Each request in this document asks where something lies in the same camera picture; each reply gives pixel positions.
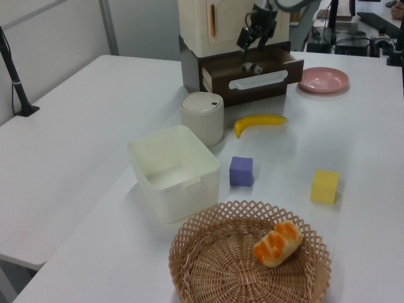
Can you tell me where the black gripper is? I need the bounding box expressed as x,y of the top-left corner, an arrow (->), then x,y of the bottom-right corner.
236,0 -> 279,61

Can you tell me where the small panda toy figure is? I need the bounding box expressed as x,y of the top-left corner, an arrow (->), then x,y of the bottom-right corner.
241,61 -> 264,76

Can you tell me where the beige toy fridge cabinet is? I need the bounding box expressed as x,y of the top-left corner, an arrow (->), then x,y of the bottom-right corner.
177,0 -> 290,59

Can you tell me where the brown drawer cabinet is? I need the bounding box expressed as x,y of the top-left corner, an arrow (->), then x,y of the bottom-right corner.
178,33 -> 291,108

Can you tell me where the yellow toy banana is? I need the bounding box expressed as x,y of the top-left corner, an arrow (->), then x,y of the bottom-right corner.
233,113 -> 289,140

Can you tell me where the orange striped toy bread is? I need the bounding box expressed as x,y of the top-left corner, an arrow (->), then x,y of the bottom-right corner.
252,220 -> 304,269

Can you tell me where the person hand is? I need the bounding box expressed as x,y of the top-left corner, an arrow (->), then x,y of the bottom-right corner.
389,3 -> 404,20

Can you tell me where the pink plate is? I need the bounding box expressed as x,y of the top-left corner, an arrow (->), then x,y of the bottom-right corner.
297,66 -> 351,95

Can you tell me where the black monitor stand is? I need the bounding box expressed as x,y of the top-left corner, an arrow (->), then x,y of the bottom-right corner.
326,0 -> 341,30

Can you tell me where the brown wooden box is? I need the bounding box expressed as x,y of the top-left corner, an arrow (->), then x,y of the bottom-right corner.
316,0 -> 355,21

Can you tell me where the small beige lidded bin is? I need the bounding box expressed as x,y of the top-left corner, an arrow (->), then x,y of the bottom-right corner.
179,91 -> 225,148

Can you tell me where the black electronics box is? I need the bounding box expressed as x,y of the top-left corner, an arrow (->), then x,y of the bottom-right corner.
333,37 -> 371,57

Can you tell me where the black keyboard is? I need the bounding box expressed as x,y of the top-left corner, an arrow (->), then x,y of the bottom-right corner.
356,11 -> 402,33

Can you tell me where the purple cube block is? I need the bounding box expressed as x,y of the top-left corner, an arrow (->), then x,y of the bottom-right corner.
228,156 -> 254,187

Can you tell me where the white square plastic container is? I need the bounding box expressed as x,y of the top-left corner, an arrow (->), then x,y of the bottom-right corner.
127,124 -> 222,225

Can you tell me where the yellow rectangular block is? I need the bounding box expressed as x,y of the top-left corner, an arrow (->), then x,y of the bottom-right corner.
309,169 -> 340,205

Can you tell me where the woven wicker basket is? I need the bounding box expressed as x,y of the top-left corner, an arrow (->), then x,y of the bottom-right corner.
168,199 -> 333,303

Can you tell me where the black pole with clamp base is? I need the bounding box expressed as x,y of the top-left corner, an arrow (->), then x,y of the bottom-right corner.
0,25 -> 41,118

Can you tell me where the brown drawer with white handle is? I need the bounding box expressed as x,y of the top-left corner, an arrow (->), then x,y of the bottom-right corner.
201,49 -> 305,99

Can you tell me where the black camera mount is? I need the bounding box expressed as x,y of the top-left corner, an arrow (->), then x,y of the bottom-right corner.
385,30 -> 404,67

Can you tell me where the grey partition post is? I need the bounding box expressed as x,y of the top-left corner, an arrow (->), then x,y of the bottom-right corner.
98,0 -> 121,57

